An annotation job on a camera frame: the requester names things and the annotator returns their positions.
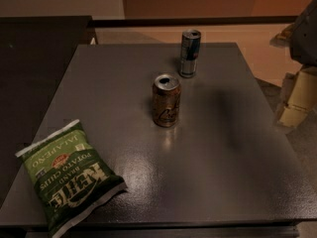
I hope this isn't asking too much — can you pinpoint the silver blue energy drink can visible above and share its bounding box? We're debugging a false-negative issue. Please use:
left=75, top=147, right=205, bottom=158
left=179, top=29, right=201, bottom=78

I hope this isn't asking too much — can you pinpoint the dark side cabinet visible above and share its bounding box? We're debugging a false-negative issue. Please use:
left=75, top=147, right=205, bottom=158
left=0, top=16, right=96, bottom=206

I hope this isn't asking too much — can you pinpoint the orange soda can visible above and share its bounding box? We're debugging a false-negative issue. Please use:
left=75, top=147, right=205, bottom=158
left=152, top=73, right=181, bottom=128

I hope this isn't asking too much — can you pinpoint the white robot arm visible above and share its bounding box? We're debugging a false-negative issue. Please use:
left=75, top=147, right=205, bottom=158
left=269, top=0, right=317, bottom=128

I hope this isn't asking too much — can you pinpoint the green jalapeno chip bag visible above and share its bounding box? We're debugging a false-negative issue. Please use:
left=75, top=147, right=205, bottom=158
left=16, top=120, right=127, bottom=238

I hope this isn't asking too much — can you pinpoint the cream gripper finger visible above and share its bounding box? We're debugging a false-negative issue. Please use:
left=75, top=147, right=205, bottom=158
left=275, top=65, right=317, bottom=128

